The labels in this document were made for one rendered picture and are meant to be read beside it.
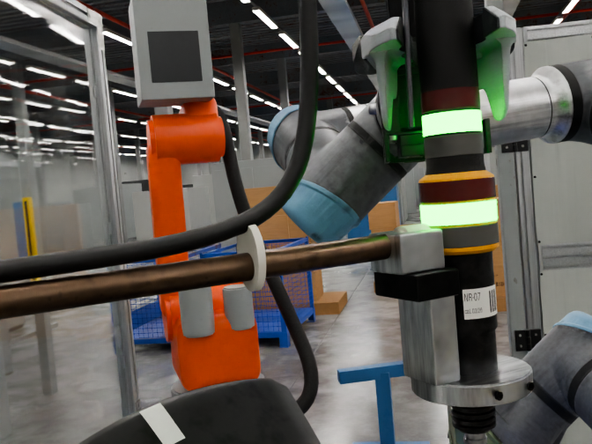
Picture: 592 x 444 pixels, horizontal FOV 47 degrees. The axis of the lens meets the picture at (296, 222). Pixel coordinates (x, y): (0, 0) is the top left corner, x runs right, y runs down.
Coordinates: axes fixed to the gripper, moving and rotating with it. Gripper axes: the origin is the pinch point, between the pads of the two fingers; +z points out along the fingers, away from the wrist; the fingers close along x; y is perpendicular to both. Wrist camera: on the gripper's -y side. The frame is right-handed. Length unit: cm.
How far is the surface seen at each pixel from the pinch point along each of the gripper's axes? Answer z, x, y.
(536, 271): -182, -44, 41
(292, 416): -11.5, 11.8, 25.3
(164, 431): -5.4, 19.6, 23.8
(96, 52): -129, 70, -30
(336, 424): -400, 40, 165
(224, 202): -1053, 246, 23
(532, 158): -182, -45, 6
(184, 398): -8.4, 18.9, 22.6
